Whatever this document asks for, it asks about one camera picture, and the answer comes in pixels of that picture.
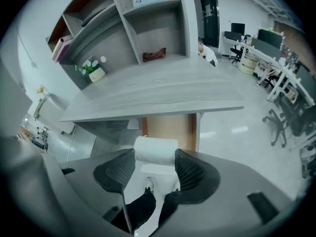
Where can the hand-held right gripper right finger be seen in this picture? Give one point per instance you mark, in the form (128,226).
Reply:
(195,176)

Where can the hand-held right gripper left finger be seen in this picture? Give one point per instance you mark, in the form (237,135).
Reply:
(112,173)

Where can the person's right shoe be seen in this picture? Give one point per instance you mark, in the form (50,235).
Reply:
(176,186)

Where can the person's shoe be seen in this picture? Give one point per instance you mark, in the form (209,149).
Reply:
(149,185)
(176,186)

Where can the person's left shoe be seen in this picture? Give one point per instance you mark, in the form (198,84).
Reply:
(149,185)

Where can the person's black clothing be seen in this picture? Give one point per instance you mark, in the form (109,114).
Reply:
(143,206)

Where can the white flat board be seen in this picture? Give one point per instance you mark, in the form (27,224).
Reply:
(132,124)

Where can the white round table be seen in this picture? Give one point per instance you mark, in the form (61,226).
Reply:
(53,107)

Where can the grey wooden desk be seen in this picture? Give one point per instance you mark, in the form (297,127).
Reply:
(160,90)

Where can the white flowers in cream pot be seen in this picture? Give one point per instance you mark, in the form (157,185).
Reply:
(92,70)

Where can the black office chair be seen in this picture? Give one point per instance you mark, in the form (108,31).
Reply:
(235,51)
(288,122)

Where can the yellow flower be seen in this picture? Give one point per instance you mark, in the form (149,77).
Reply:
(41,89)

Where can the wooden basket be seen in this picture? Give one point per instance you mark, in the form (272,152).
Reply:
(249,65)

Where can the dark red cloth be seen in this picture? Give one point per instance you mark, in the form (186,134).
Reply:
(154,55)

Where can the long white office desk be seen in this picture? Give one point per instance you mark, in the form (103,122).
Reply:
(271,65)

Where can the gold paper roll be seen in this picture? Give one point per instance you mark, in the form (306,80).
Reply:
(57,49)

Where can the black computer monitor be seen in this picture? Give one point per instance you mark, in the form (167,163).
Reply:
(270,38)
(233,36)
(238,27)

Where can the grey wooden shelf unit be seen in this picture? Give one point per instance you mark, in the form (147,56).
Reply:
(153,31)

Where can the black door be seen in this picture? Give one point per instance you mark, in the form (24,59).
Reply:
(209,16)

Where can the white round wall socket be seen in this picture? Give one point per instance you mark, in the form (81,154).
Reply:
(103,59)

